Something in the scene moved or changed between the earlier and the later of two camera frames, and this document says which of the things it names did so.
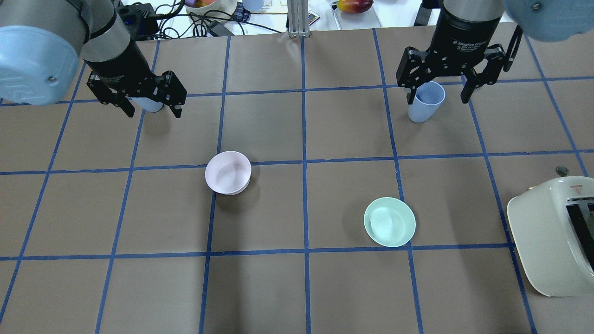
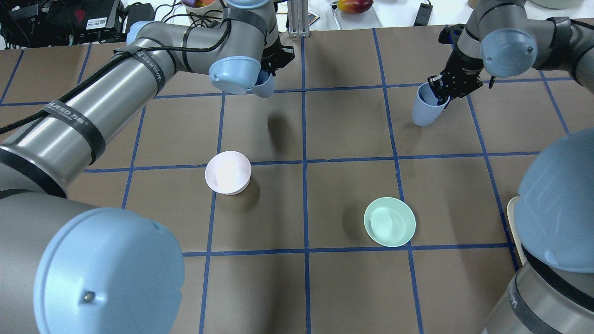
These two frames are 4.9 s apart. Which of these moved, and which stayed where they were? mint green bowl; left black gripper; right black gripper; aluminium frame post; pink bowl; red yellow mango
Moved: right black gripper; left black gripper
Stayed: mint green bowl; red yellow mango; pink bowl; aluminium frame post
